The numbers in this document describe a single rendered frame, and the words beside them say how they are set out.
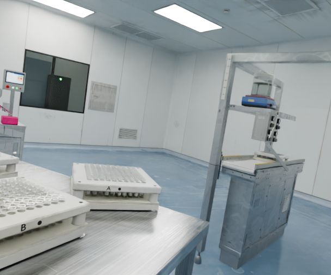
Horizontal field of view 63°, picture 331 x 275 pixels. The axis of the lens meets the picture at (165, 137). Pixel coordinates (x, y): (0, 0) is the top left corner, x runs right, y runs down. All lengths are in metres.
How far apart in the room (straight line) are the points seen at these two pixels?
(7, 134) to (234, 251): 2.65
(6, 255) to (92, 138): 6.42
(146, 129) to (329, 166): 4.54
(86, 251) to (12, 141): 3.01
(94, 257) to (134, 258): 0.08
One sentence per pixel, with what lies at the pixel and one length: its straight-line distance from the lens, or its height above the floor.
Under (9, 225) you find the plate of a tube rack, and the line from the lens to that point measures 0.52.
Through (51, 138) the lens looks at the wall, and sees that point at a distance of 6.58.
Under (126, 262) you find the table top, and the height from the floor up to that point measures 0.86.
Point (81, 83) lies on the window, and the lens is 6.70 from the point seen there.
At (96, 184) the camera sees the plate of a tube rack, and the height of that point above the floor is 0.94.
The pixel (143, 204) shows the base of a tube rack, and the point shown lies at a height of 0.88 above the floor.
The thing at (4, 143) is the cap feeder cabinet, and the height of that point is 0.55.
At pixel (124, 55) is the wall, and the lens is 7.21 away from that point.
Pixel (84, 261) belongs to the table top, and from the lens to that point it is 0.56.
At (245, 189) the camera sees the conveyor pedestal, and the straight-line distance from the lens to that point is 2.25.
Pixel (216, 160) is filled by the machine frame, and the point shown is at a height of 0.85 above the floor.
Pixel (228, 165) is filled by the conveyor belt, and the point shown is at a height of 0.83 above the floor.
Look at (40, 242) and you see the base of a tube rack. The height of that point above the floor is 0.89.
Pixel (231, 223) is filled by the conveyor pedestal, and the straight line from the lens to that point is 2.36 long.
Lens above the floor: 1.15
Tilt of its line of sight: 5 degrees down
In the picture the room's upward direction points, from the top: 9 degrees clockwise
